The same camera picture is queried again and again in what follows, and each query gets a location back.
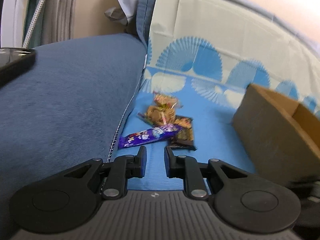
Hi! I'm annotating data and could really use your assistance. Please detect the purple candy bar wrapper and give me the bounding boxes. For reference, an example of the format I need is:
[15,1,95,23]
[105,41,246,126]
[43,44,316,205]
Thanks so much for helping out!
[118,124,183,149]

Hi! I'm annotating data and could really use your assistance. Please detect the black chocolate bar wrapper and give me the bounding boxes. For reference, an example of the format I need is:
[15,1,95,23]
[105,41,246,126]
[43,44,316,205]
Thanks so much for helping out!
[168,115,197,151]

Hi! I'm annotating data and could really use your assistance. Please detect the brown peanut candy packet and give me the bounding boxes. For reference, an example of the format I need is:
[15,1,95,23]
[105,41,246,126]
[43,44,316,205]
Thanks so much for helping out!
[138,105,176,127]

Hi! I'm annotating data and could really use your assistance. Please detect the blue sofa armrest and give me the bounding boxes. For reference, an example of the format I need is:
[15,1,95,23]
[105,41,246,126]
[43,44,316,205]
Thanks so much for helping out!
[1,34,146,217]

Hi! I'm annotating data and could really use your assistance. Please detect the brown cardboard box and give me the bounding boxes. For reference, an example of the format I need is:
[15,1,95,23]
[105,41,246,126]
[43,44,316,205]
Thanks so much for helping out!
[233,84,319,186]

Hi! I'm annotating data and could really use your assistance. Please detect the blue fan-patterned sofa cover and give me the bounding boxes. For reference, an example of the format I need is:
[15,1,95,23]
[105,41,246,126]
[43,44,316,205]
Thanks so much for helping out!
[109,0,320,190]

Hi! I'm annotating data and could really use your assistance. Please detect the black smartphone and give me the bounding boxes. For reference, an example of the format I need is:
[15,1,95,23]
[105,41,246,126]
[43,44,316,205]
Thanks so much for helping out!
[0,47,37,87]

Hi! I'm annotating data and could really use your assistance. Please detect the blue back cushion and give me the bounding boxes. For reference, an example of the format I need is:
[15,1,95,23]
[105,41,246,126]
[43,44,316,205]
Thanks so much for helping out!
[136,0,156,49]

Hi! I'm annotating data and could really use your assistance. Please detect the white braided cable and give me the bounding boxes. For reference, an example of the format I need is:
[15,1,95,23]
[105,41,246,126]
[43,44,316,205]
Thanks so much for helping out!
[22,0,54,49]

